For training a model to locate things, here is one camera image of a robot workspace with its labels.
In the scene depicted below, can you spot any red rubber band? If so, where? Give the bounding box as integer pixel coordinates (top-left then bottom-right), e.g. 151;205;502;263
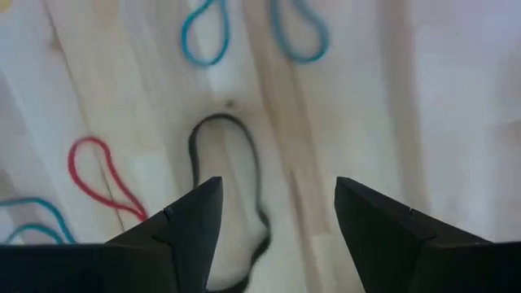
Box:
67;136;150;223

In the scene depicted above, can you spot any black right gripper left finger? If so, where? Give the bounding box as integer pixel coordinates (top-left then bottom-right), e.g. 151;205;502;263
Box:
104;176;224;293

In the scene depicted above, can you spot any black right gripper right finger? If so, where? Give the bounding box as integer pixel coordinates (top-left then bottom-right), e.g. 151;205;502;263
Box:
334;176;492;293

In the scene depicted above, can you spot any large black rubber band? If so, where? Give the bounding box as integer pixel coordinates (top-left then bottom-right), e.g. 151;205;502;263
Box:
187;112;273;293

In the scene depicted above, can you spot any blue rubber band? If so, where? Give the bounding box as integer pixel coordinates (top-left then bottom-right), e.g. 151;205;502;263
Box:
181;0;330;68
0;197;78;245

